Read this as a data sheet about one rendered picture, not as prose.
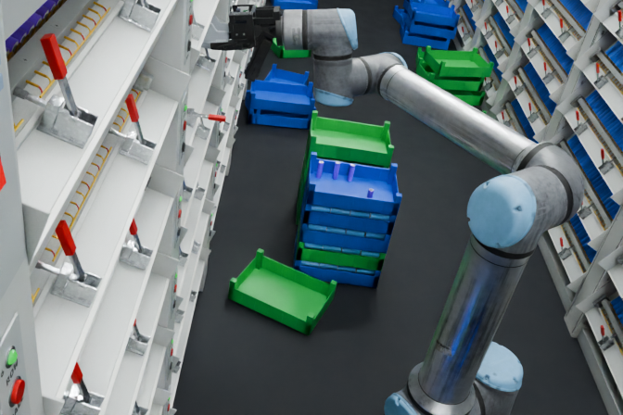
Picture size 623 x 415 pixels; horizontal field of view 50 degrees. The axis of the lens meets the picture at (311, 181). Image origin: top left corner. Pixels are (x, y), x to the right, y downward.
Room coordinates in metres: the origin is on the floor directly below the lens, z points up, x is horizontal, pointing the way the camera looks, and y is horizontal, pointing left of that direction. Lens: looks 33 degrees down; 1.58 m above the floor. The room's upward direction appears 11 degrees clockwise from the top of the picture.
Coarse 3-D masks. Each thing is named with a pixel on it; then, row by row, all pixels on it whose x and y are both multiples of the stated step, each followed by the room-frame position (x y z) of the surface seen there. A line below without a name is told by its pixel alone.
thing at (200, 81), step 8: (216, 56) 1.53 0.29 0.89; (216, 64) 1.49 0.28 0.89; (192, 72) 1.39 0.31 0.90; (200, 72) 1.41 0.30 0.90; (208, 72) 1.42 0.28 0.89; (192, 80) 1.35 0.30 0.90; (200, 80) 1.37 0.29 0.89; (208, 80) 1.39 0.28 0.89; (192, 88) 1.32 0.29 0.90; (200, 88) 1.34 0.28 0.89; (208, 88) 1.35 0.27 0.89; (192, 96) 1.28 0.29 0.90; (200, 96) 1.30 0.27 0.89; (192, 104) 1.25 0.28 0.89; (200, 104) 1.27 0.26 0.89; (200, 112) 1.24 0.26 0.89; (192, 128) 1.17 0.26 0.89; (192, 136) 1.14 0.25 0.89; (184, 152) 1.02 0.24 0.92; (184, 160) 1.02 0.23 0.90
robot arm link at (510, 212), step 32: (480, 192) 0.99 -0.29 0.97; (512, 192) 0.96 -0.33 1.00; (544, 192) 0.98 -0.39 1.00; (480, 224) 0.97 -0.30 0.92; (512, 224) 0.93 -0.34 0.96; (544, 224) 0.96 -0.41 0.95; (480, 256) 0.97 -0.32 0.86; (512, 256) 0.95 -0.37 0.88; (480, 288) 0.96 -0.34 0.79; (512, 288) 0.97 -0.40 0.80; (448, 320) 0.99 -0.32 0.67; (480, 320) 0.96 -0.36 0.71; (448, 352) 0.97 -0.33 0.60; (480, 352) 0.97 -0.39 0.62; (416, 384) 1.01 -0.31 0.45; (448, 384) 0.96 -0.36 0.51
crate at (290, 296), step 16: (256, 256) 1.79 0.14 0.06; (256, 272) 1.76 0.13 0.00; (272, 272) 1.78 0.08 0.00; (288, 272) 1.76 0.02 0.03; (240, 288) 1.67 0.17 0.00; (256, 288) 1.68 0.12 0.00; (272, 288) 1.70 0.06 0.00; (288, 288) 1.71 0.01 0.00; (304, 288) 1.73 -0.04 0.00; (320, 288) 1.72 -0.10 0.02; (256, 304) 1.58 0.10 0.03; (272, 304) 1.62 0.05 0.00; (288, 304) 1.64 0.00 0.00; (304, 304) 1.65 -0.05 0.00; (320, 304) 1.67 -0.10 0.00; (288, 320) 1.54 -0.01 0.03; (304, 320) 1.53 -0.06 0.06
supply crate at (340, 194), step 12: (312, 156) 1.96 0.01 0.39; (312, 168) 1.96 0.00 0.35; (324, 168) 1.98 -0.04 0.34; (348, 168) 1.99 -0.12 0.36; (360, 168) 1.99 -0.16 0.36; (372, 168) 1.99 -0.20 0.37; (384, 168) 2.00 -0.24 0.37; (396, 168) 1.98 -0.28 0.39; (312, 180) 1.92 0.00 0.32; (324, 180) 1.93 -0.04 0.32; (336, 180) 1.95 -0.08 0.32; (360, 180) 1.97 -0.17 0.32; (372, 180) 1.99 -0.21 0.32; (384, 180) 2.00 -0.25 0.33; (396, 180) 1.94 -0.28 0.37; (312, 192) 1.78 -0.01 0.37; (324, 192) 1.78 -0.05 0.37; (336, 192) 1.87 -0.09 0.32; (348, 192) 1.89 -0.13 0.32; (360, 192) 1.90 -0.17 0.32; (384, 192) 1.93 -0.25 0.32; (396, 192) 1.88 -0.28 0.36; (312, 204) 1.78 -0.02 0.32; (324, 204) 1.78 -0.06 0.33; (336, 204) 1.79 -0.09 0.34; (348, 204) 1.79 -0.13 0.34; (360, 204) 1.79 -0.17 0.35; (372, 204) 1.80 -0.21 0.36; (384, 204) 1.80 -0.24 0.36; (396, 204) 1.80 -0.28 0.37; (396, 216) 1.80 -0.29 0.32
